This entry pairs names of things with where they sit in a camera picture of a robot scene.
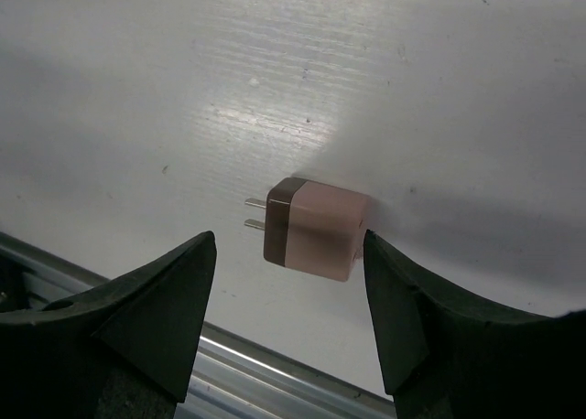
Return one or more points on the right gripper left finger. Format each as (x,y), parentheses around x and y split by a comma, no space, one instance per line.
(124,348)

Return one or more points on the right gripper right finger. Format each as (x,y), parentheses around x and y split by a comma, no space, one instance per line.
(445,352)

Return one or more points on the pink plug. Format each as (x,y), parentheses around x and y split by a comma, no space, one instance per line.
(311,227)

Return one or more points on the aluminium front rail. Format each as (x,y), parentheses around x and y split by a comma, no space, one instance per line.
(232,377)

